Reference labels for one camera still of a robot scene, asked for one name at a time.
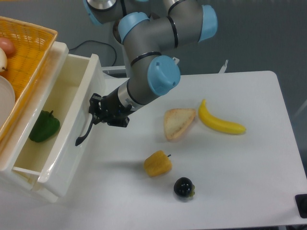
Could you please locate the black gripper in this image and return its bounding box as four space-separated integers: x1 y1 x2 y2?
89 93 130 127

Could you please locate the white top drawer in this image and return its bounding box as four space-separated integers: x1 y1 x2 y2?
12 54 105 203

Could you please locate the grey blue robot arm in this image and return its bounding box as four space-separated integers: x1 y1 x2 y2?
84 0 218 127

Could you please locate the white drawer cabinet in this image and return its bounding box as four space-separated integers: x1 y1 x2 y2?
0 42 69 203

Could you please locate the green bell pepper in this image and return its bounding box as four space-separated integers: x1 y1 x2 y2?
29 110 60 143

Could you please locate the toast bread slice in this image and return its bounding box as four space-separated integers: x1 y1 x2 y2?
164 108 196 140

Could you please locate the yellow bell pepper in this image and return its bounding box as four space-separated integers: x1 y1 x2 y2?
143 150 172 177

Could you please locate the white plate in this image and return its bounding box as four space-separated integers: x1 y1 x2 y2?
0 76 15 127

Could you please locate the orange woven basket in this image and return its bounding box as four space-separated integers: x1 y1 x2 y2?
0 16 58 139

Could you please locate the white onion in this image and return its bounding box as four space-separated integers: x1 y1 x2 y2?
0 48 8 72

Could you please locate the red onion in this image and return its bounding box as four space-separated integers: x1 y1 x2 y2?
0 37 16 57

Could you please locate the dark purple eggplant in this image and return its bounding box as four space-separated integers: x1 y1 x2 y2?
173 177 195 198

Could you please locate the yellow banana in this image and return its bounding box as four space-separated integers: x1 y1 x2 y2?
198 99 246 135

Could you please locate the black device at edge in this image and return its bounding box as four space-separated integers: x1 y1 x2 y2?
295 194 307 219

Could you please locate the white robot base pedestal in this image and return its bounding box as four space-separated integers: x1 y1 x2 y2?
102 20 133 78

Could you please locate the black cable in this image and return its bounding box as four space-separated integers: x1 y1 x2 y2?
69 39 118 67

